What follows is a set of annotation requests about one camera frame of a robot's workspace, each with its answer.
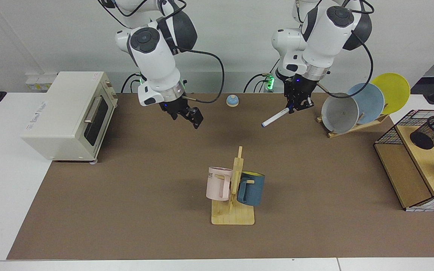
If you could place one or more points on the white marker with blue cap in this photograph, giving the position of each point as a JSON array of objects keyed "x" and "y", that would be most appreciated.
[{"x": 273, "y": 119}]

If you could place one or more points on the black mesh pen holder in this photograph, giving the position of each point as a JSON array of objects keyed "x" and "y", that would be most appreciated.
[{"x": 431, "y": 131}]

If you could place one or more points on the grey plate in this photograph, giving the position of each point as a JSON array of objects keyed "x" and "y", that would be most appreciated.
[{"x": 339, "y": 113}]

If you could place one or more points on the small blue round bell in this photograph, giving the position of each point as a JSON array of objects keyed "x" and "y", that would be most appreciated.
[{"x": 232, "y": 101}]

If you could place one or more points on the wooden plate rack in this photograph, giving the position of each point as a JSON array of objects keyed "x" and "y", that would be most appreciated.
[{"x": 356, "y": 128}]

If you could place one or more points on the pink mug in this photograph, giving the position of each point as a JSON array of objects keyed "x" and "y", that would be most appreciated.
[{"x": 217, "y": 184}]

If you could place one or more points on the light blue plate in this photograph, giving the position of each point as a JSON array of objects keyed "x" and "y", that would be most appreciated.
[{"x": 371, "y": 103}]

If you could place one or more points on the dark blue mug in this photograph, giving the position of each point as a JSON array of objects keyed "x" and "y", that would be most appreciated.
[{"x": 252, "y": 190}]

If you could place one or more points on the yellow plate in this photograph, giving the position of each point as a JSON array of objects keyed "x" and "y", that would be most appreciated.
[{"x": 396, "y": 90}]

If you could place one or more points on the brown table cloth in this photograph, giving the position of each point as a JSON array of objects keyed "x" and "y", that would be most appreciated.
[{"x": 164, "y": 210}]

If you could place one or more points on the wooden cup stand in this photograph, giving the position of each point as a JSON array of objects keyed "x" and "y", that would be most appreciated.
[{"x": 234, "y": 216}]

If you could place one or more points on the pale toaster oven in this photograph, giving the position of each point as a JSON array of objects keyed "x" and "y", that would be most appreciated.
[{"x": 58, "y": 120}]

